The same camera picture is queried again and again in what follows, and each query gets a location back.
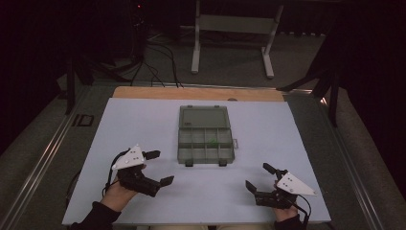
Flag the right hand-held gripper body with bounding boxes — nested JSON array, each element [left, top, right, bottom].
[[254, 169, 319, 211]]

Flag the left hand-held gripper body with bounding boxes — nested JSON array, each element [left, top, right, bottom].
[[111, 144, 163, 198]]

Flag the grey plastic compartment box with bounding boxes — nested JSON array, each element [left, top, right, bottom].
[[176, 104, 240, 168]]

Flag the person's right hand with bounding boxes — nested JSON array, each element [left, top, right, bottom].
[[273, 179, 300, 223]]

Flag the person's left hand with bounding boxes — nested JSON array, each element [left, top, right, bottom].
[[100, 163, 148, 213]]

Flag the white foam board mat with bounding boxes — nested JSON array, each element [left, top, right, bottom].
[[61, 97, 332, 227]]

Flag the person's right black sleeve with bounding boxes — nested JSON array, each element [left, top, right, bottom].
[[273, 214, 305, 230]]

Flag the black tripod stand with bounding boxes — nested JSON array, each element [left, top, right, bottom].
[[276, 30, 342, 128], [64, 52, 132, 117]]

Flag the white metal stand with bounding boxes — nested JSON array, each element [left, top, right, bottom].
[[190, 0, 285, 81]]

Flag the left hand-held gripper black cable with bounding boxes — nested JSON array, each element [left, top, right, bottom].
[[101, 149, 131, 197]]

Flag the hand-held gripper black cable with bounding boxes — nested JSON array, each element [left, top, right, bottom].
[[294, 193, 313, 230], [101, 149, 131, 197]]

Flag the right hand-held gripper black cable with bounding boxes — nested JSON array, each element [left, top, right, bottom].
[[294, 193, 313, 230]]

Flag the metal floor rail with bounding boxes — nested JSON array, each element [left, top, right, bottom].
[[0, 85, 92, 230], [317, 95, 386, 230]]

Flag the black floor cables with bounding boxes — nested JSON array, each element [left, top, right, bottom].
[[128, 39, 186, 89]]

